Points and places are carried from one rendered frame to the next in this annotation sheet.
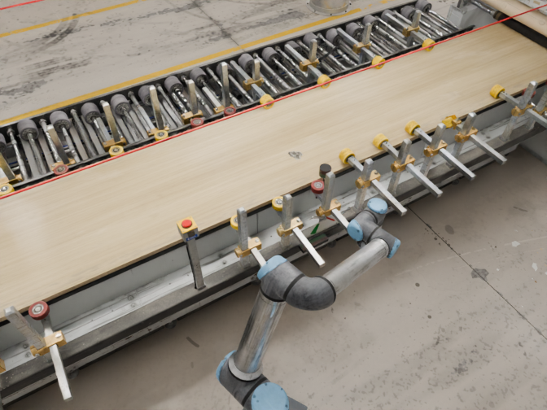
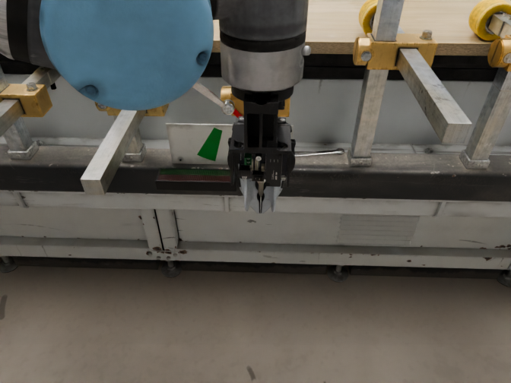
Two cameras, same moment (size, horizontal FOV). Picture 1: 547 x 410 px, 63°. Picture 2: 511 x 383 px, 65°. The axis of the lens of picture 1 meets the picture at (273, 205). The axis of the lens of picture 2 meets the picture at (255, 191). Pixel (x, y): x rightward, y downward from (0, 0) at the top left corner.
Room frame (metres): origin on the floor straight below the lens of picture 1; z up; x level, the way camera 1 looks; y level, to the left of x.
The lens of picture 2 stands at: (0.95, -0.70, 1.22)
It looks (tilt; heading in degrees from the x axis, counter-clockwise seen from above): 40 degrees down; 34
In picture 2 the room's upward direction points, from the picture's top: straight up
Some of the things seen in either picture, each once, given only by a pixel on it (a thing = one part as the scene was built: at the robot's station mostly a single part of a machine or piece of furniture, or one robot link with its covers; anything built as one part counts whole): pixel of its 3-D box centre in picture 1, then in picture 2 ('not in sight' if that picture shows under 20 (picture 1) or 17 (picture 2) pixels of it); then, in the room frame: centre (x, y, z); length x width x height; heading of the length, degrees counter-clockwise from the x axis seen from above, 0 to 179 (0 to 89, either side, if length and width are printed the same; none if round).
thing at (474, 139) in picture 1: (479, 143); not in sight; (2.01, -1.22, 0.95); 0.36 x 0.03 x 0.03; 32
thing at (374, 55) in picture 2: (367, 180); (392, 51); (1.69, -0.51, 0.95); 0.13 x 0.06 x 0.05; 122
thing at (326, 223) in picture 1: (321, 226); (230, 145); (1.51, -0.27, 0.75); 0.26 x 0.01 x 0.10; 122
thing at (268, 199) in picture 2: not in sight; (271, 195); (1.31, -0.49, 0.86); 0.06 x 0.03 x 0.09; 31
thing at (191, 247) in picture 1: (194, 262); not in sight; (1.15, 0.37, 0.93); 0.05 x 0.04 x 0.45; 122
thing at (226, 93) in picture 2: (327, 208); (255, 99); (1.56, -0.30, 0.85); 0.13 x 0.06 x 0.05; 122
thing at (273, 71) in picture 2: not in sight; (265, 60); (1.31, -0.48, 1.05); 0.10 x 0.09 x 0.05; 121
